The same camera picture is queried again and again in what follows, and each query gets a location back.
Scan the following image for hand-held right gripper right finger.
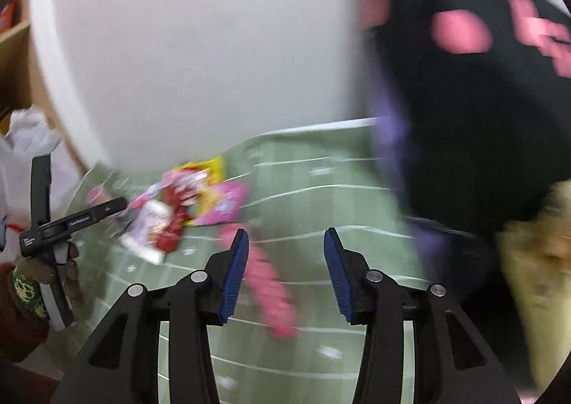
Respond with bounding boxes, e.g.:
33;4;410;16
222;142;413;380
323;228;522;404

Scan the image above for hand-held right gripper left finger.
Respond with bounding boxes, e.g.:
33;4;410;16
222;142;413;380
51;228;249;404

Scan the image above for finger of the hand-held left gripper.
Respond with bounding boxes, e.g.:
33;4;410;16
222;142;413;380
66;197;128;236

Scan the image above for yellow bin liner bag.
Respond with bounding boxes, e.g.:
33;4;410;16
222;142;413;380
495;181;571;391

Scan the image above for pink caterpillar toy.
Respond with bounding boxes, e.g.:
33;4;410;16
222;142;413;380
221;223;299;340

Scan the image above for white pink snack packet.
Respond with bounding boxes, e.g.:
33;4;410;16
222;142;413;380
118;196;175;264

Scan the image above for long yellow snack packet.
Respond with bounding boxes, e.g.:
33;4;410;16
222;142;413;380
178;156;226;184

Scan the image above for person's left forearm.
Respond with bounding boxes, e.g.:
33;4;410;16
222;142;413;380
0;263;50;364

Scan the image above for green checked tablecloth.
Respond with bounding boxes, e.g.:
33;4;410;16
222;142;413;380
45;118;429;404

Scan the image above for black pink-print pillow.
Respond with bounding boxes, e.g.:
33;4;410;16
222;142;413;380
357;0;571;244

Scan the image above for red plastic basket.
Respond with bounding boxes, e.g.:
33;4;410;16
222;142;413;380
0;0;19;32

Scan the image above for wooden shelf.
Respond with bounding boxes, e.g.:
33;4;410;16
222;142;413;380
0;0;63;132

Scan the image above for red snack packet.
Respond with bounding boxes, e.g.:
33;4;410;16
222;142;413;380
154;170;210;253

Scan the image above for white plastic bag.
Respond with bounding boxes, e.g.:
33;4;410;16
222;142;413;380
0;107;85;253

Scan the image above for person's left hand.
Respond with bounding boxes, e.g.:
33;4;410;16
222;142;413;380
11;242;85;320

